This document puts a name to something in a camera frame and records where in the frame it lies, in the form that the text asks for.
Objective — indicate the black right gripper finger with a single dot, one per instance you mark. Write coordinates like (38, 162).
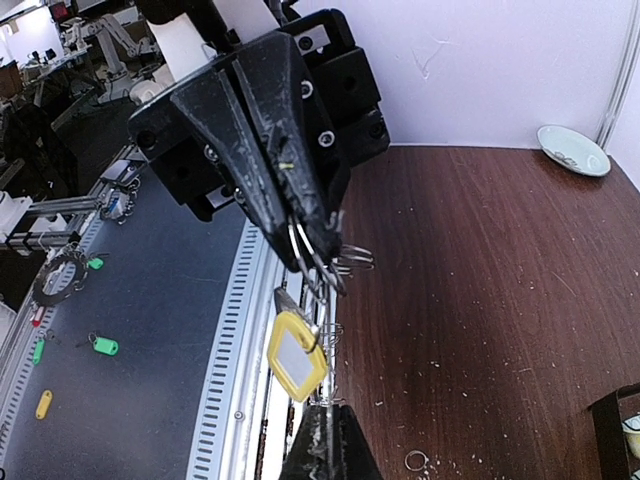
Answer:
(330, 444)

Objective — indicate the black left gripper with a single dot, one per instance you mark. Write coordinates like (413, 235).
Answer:
(276, 112)

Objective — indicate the small metal keyring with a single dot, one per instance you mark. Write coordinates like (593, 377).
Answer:
(416, 461)

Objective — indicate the key with yellow tag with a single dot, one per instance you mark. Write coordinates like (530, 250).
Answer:
(294, 354)

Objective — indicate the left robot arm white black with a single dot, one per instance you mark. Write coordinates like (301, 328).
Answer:
(274, 107)

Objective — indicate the green key tag upper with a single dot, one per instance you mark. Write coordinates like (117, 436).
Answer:
(96, 260)

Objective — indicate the green key tag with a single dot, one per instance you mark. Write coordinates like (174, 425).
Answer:
(100, 344)
(43, 339)
(96, 260)

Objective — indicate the green key tag middle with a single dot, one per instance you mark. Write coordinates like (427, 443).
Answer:
(100, 344)

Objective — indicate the yellow key tag on floor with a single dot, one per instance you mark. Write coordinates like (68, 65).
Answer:
(44, 404)

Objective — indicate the green key tag left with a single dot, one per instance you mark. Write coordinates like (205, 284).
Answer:
(43, 339)

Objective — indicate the light blue floral plate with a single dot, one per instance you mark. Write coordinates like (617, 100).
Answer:
(573, 151)

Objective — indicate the aluminium front rail base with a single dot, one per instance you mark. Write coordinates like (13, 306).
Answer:
(246, 422)

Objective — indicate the black wire dish rack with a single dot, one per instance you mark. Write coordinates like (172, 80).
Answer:
(614, 451)

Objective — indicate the left aluminium frame post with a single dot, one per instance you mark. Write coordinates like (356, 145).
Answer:
(622, 81)

